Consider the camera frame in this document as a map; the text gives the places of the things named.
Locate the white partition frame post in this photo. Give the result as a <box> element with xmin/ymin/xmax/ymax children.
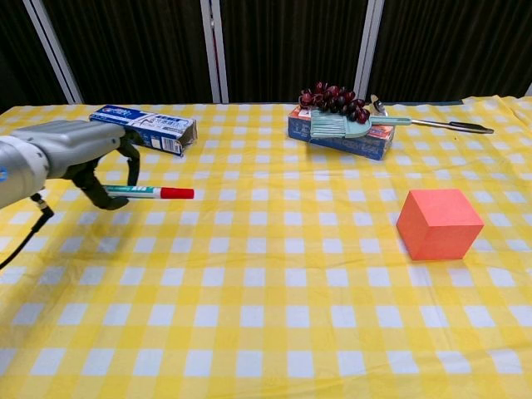
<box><xmin>22</xmin><ymin>0</ymin><xmax>85</xmax><ymax>105</ymax></box>
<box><xmin>199</xmin><ymin>0</ymin><xmax>230</xmax><ymax>104</ymax></box>
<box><xmin>354</xmin><ymin>0</ymin><xmax>386</xmax><ymax>101</ymax></box>

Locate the dark red grape bunch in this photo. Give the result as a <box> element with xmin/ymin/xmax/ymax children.
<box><xmin>298</xmin><ymin>81</ymin><xmax>371</xmax><ymax>125</ymax></box>

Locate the metal ladle with black handle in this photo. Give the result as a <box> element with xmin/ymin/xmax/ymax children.
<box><xmin>369</xmin><ymin>94</ymin><xmax>495</xmax><ymax>135</ymax></box>

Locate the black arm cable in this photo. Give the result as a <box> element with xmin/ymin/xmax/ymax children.
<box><xmin>0</xmin><ymin>193</ymin><xmax>56</xmax><ymax>270</ymax></box>

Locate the red-capped green white marker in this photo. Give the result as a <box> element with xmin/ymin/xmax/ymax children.
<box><xmin>103</xmin><ymin>185</ymin><xmax>195</xmax><ymax>201</ymax></box>

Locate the pink cube block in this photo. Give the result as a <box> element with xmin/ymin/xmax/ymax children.
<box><xmin>396</xmin><ymin>189</ymin><xmax>485</xmax><ymax>262</ymax></box>

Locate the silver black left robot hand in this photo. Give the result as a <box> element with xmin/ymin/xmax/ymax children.
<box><xmin>10</xmin><ymin>119</ymin><xmax>141</xmax><ymax>211</ymax></box>

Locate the yellow checked tablecloth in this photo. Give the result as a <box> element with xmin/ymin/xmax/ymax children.
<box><xmin>0</xmin><ymin>95</ymin><xmax>532</xmax><ymax>399</ymax></box>

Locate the mint green slotted kitchen tool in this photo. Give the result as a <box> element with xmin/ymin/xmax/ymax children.
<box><xmin>309</xmin><ymin>108</ymin><xmax>412</xmax><ymax>140</ymax></box>

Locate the blue and red toothpaste box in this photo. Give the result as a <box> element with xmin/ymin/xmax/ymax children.
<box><xmin>287</xmin><ymin>104</ymin><xmax>397</xmax><ymax>161</ymax></box>

